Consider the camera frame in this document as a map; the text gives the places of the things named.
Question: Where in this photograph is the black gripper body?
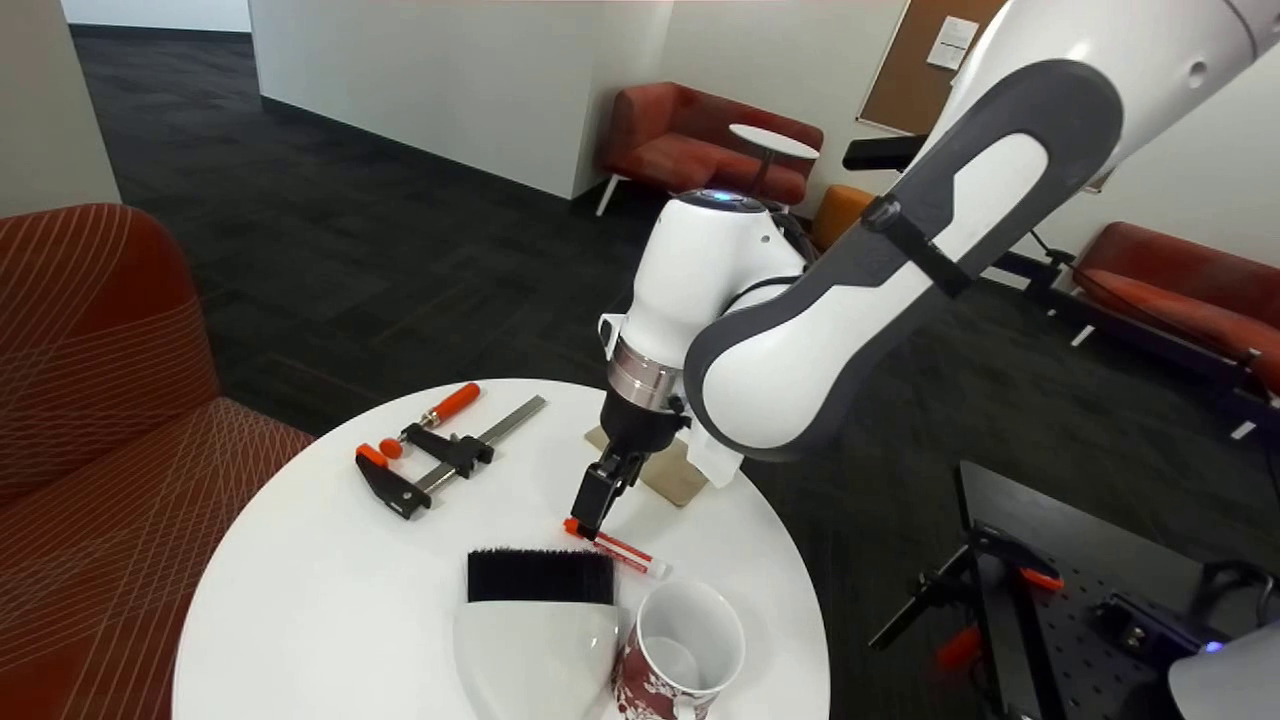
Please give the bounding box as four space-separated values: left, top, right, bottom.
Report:
586 397 693 494

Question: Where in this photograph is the red Expo marker pen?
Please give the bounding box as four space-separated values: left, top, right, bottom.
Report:
560 515 663 576

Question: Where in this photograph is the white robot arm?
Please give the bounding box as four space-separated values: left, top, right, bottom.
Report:
573 0 1280 532

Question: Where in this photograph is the black perforated robot base table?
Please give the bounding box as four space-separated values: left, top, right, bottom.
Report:
862 458 1280 720

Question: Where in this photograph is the red white-dotted mug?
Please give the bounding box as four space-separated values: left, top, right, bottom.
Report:
613 576 742 720

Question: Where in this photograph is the round white table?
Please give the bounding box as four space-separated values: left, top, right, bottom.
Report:
171 378 833 720

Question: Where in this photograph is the red background armchair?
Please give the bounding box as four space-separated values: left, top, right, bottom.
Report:
599 78 825 206

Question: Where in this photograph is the small round background table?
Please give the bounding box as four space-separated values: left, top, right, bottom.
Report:
726 118 820 198

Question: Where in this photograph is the orange clamp on base lower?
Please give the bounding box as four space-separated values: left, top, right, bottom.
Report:
869 526 1067 681

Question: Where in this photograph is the red-orange sofa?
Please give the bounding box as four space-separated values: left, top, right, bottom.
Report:
0 203 309 720

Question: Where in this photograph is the red bench right background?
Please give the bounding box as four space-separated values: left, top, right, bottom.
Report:
1070 219 1280 390

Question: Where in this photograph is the orange-handled bar clamp far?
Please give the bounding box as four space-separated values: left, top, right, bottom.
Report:
377 378 480 458

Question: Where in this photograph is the orange-handled bar clamp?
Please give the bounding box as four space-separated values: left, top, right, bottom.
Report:
356 397 545 521
377 378 480 458

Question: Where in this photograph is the orange-handled bar clamp near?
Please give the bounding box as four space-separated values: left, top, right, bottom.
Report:
356 397 545 521

